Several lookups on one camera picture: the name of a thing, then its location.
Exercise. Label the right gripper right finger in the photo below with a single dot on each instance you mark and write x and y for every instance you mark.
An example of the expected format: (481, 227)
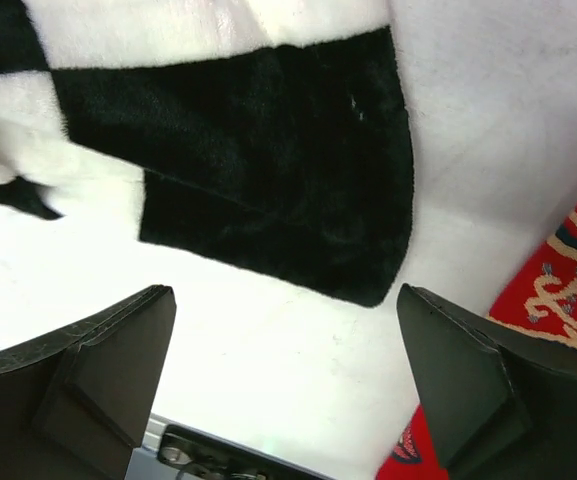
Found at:
(499, 404)

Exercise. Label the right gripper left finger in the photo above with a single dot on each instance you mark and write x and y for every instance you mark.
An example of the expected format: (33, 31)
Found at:
(75, 402)

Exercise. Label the black white checkered pillowcase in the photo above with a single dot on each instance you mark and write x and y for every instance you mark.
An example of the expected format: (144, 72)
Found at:
(272, 136)

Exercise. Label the red cartoon print pillow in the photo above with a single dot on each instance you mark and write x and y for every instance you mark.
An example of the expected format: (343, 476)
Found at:
(540, 302)

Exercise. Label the aluminium mounting rail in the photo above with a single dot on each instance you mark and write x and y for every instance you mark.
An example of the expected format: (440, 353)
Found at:
(144, 464)

